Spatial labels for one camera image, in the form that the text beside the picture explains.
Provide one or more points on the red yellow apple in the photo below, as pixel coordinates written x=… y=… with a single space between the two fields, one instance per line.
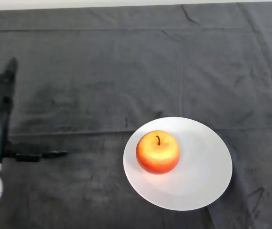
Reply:
x=158 y=152

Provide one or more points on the white round plate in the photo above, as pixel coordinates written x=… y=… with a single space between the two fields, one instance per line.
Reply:
x=197 y=167

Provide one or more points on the black cloth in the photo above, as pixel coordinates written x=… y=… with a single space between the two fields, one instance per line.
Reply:
x=126 y=71

